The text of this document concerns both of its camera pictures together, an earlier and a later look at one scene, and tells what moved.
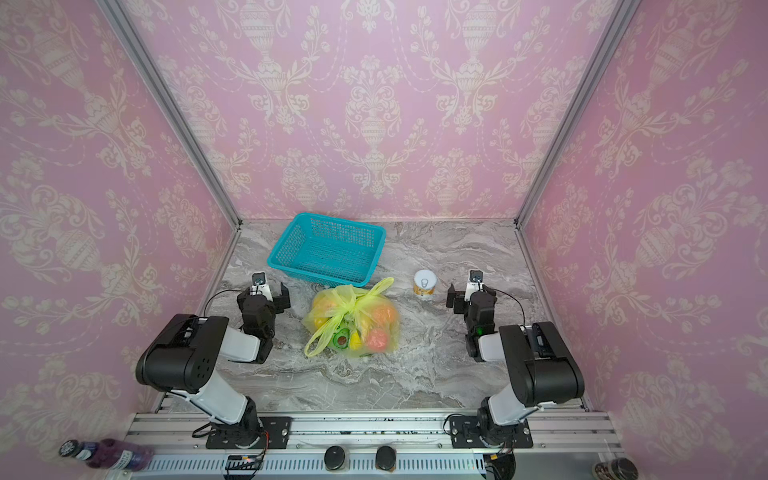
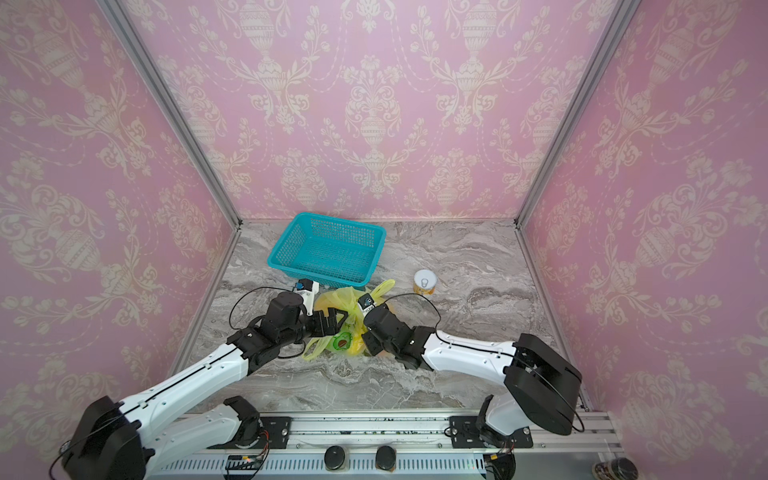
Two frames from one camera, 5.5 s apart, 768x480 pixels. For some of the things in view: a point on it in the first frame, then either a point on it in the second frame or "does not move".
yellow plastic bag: (351, 321) does not move
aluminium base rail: (567, 446) does not move
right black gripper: (456, 299) → (370, 318)
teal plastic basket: (329, 251) does not move
